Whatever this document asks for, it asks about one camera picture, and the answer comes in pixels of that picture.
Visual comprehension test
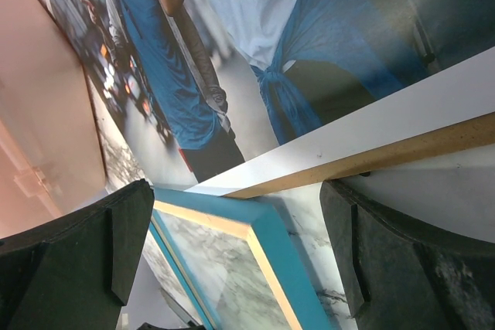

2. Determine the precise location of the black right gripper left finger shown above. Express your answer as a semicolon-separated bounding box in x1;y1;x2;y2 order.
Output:
1;179;155;329

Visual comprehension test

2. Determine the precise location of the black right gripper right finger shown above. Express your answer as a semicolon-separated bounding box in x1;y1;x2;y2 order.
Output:
319;180;494;329

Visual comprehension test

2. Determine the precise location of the blue wooden picture frame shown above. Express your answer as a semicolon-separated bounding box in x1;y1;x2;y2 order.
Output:
150;186;333;329

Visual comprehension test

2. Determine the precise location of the photo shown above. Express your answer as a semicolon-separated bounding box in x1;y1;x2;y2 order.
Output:
49;0;494;197

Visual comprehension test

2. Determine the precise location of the pink plastic storage box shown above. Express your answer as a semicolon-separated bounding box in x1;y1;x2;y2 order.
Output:
1;0;106;237

